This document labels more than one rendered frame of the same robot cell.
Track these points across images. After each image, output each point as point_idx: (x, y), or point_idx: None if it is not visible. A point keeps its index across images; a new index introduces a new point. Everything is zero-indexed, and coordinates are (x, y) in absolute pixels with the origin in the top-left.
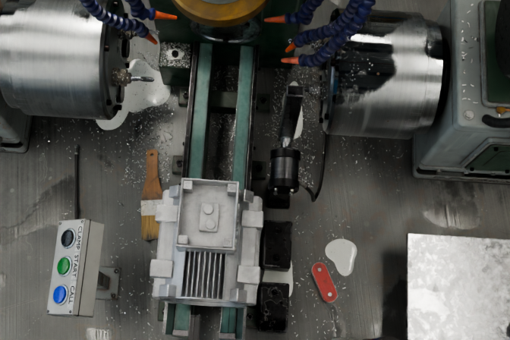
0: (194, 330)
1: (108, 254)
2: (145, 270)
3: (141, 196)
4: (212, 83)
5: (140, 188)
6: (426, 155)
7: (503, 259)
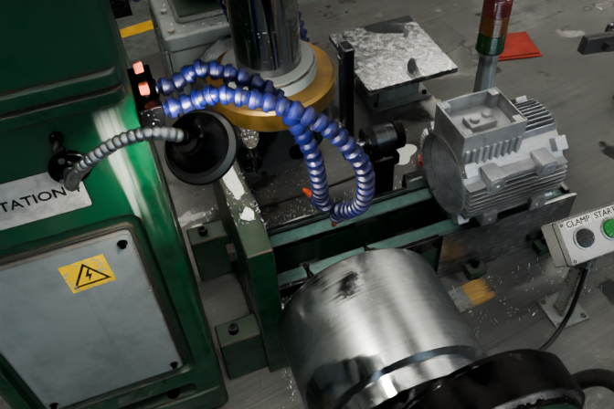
0: (595, 36)
1: (533, 319)
2: (521, 280)
3: None
4: None
5: None
6: None
7: (354, 45)
